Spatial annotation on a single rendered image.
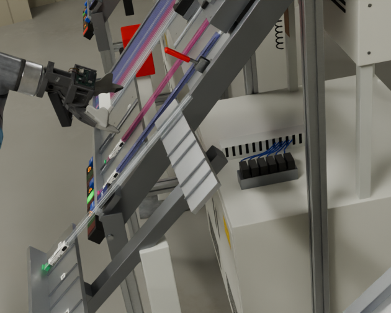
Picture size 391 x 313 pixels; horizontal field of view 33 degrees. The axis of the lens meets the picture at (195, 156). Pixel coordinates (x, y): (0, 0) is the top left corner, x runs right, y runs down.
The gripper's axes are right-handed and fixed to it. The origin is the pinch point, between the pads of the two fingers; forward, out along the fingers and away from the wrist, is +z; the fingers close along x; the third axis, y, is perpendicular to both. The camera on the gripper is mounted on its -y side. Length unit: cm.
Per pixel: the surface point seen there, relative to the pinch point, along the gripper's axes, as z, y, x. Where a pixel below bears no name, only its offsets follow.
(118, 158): 5.3, -17.1, 0.6
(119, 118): 5.8, -21.5, 19.2
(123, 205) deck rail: 6.4, -13.8, -16.5
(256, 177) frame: 41.8, -10.1, 0.6
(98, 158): 2.4, -27.6, 8.2
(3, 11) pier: -34, -233, 308
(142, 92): 26, -62, 77
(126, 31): 12, -44, 87
